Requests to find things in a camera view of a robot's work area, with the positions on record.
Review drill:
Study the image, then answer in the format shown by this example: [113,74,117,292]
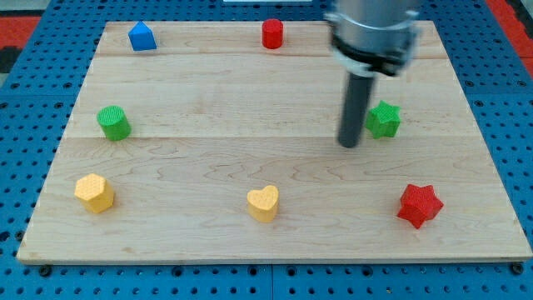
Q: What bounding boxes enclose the green star block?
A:
[365,101,401,139]

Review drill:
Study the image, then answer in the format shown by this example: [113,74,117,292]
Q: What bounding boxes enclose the red star block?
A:
[397,184,444,229]

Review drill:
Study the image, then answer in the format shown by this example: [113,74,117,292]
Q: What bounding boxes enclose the yellow heart block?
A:
[247,185,279,223]

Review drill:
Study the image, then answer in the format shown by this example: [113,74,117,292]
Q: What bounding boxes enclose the light wooden board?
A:
[17,21,532,265]

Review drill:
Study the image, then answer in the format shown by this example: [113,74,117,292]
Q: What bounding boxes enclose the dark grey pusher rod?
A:
[337,73,375,148]

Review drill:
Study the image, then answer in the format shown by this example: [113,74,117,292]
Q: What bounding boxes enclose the red cylinder block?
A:
[262,18,284,49]

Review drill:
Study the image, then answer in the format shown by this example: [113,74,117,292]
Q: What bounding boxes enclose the green cylinder block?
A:
[97,105,132,141]

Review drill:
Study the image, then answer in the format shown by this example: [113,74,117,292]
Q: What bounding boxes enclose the blue pentagon block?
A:
[128,21,157,52]

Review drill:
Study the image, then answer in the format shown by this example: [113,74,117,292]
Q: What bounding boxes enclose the yellow hexagon block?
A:
[74,173,114,213]

